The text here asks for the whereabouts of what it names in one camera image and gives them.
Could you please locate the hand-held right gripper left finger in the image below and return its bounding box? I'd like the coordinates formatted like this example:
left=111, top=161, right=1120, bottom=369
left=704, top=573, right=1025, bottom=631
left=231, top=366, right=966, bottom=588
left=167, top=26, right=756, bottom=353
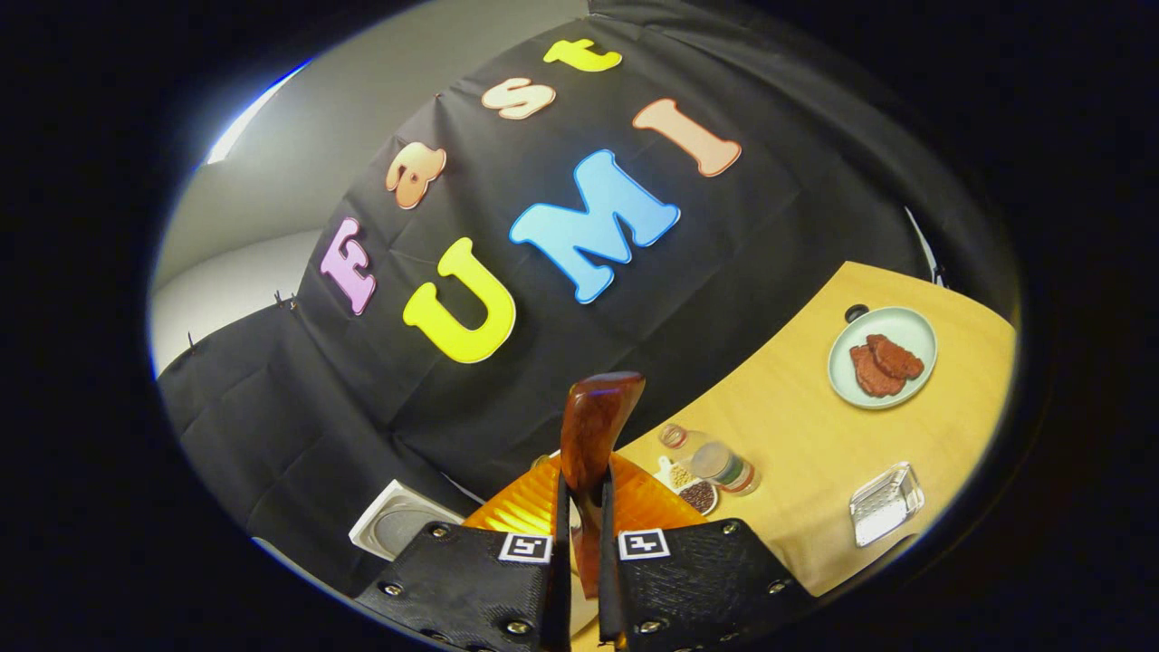
left=355, top=455, right=571, bottom=652

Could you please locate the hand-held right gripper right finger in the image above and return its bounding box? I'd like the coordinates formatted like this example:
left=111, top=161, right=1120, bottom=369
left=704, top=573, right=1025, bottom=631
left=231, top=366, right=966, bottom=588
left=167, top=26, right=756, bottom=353
left=596, top=453, right=816, bottom=652

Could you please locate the white rice cooker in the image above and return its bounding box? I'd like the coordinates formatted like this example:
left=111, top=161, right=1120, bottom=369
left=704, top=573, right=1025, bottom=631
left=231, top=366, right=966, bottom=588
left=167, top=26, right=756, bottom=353
left=349, top=480, right=465, bottom=562

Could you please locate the dark wooden spoon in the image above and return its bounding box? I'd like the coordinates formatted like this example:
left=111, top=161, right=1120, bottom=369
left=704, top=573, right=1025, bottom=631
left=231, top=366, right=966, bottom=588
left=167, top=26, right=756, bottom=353
left=560, top=371, right=647, bottom=599

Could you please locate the metal wire chopstick holder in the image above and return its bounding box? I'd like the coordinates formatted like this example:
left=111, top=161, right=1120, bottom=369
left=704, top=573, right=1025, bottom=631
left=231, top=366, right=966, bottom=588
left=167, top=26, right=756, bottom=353
left=848, top=462, right=925, bottom=548

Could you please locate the white divided bean dish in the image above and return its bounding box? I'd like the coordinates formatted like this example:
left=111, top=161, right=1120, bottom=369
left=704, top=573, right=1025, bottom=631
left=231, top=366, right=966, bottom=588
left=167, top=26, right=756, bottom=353
left=654, top=455, right=720, bottom=516

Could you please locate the clear plastic water bottle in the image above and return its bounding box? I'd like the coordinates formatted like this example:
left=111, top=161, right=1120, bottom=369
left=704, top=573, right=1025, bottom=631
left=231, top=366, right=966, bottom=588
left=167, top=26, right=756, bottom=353
left=658, top=423, right=761, bottom=496

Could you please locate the red-brown meat slice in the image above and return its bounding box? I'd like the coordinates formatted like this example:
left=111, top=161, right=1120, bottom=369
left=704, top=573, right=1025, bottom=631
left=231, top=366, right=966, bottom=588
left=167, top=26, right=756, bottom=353
left=867, top=333, right=925, bottom=381
left=849, top=344, right=906, bottom=398

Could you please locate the pale green plate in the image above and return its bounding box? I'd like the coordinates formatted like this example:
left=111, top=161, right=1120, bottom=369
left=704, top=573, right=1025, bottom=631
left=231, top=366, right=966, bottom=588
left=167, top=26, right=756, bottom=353
left=828, top=306, right=938, bottom=410

